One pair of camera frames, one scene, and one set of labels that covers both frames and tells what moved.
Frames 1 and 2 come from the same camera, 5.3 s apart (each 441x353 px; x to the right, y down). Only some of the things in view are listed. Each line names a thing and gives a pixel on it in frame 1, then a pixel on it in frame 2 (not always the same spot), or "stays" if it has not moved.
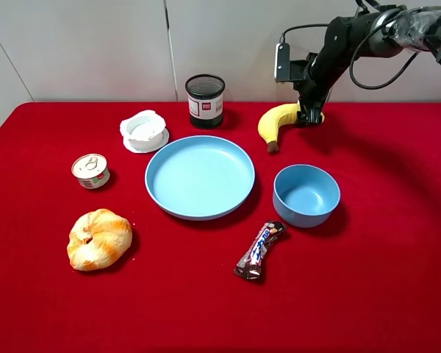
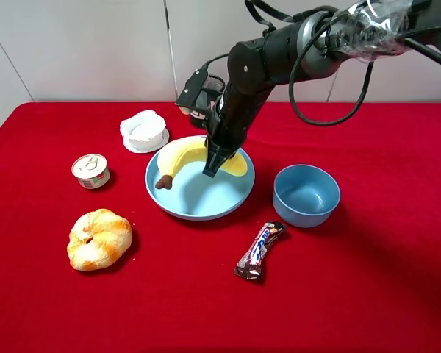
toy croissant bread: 98,239 stays
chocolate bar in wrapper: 250,265 stays
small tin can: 91,170 stays
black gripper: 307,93 → 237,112
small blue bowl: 304,195 stays
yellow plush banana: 276,118 → 173,154
